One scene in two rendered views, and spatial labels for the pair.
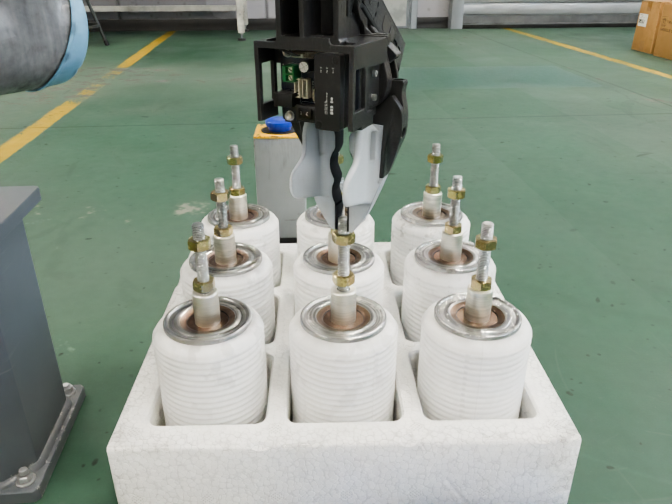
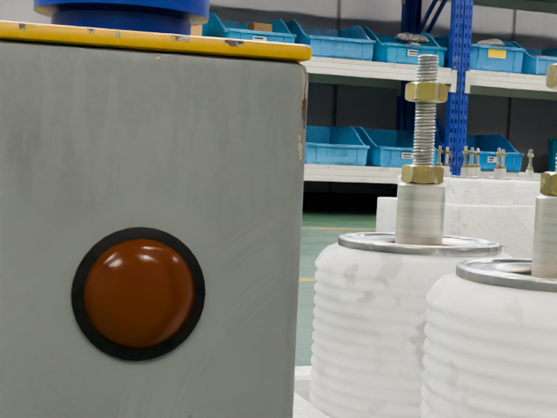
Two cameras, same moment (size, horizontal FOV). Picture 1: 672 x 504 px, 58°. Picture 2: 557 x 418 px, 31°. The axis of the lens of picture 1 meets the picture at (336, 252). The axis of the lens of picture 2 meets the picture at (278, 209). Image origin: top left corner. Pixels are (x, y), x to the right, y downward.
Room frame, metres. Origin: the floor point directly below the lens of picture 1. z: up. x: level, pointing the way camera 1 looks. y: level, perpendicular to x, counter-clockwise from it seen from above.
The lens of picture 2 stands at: (0.89, 0.32, 0.29)
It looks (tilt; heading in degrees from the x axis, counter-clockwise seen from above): 3 degrees down; 254
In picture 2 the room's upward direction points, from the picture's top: 2 degrees clockwise
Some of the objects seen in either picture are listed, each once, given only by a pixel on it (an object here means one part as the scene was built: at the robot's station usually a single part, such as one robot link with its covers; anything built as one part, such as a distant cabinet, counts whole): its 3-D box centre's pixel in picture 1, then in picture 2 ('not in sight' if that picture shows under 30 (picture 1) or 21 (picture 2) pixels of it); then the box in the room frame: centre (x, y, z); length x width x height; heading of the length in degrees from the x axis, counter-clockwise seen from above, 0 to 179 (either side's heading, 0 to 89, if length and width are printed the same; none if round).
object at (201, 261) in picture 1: (201, 265); not in sight; (0.45, 0.11, 0.31); 0.01 x 0.01 x 0.08
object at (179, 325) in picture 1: (207, 320); not in sight; (0.45, 0.11, 0.25); 0.08 x 0.08 x 0.01
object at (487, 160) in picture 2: not in sight; (472, 152); (-1.74, -4.87, 0.36); 0.50 x 0.38 x 0.21; 96
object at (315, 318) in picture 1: (343, 318); not in sight; (0.45, -0.01, 0.25); 0.08 x 0.08 x 0.01
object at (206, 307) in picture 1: (206, 307); not in sight; (0.45, 0.11, 0.26); 0.02 x 0.02 x 0.03
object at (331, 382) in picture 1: (342, 400); not in sight; (0.45, -0.01, 0.16); 0.10 x 0.10 x 0.18
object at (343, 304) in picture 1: (343, 305); not in sight; (0.45, -0.01, 0.26); 0.02 x 0.02 x 0.03
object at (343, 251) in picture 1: (343, 259); not in sight; (0.45, -0.01, 0.31); 0.01 x 0.01 x 0.08
